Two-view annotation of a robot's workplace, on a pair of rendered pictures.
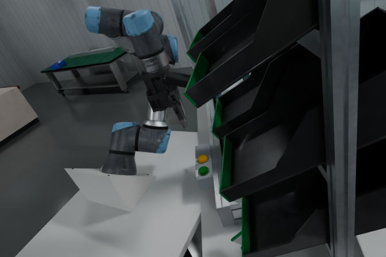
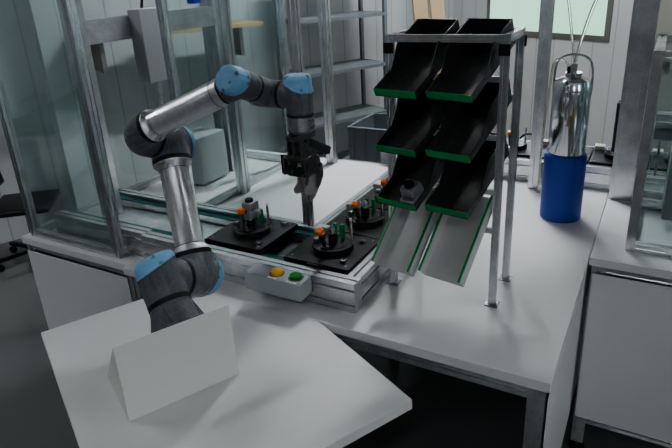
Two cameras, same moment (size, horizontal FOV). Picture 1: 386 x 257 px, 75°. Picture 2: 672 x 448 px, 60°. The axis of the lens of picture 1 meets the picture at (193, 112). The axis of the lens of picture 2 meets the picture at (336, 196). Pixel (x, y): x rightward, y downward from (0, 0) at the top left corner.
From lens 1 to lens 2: 1.48 m
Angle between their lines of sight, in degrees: 62
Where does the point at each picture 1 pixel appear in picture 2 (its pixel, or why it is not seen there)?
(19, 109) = not seen: outside the picture
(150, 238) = (304, 365)
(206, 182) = (306, 287)
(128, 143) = (185, 278)
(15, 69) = not seen: outside the picture
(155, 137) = (212, 264)
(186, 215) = (310, 331)
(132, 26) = (307, 84)
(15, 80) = not seen: outside the picture
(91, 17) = (242, 75)
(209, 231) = (349, 322)
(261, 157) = (460, 145)
